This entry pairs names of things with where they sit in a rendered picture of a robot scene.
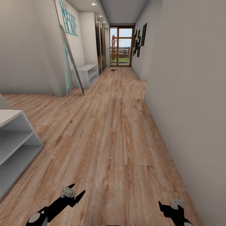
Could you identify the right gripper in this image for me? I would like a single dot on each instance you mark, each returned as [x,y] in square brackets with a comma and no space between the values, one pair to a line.
[169,212]

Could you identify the door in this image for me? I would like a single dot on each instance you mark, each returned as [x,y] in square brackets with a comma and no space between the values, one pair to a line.
[121,43]

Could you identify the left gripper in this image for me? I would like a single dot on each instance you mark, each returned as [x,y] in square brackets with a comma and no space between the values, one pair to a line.
[61,203]

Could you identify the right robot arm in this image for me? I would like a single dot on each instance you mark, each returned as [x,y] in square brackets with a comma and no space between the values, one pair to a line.
[175,212]

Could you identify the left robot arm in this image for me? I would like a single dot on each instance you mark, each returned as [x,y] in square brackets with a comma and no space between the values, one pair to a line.
[66,198]

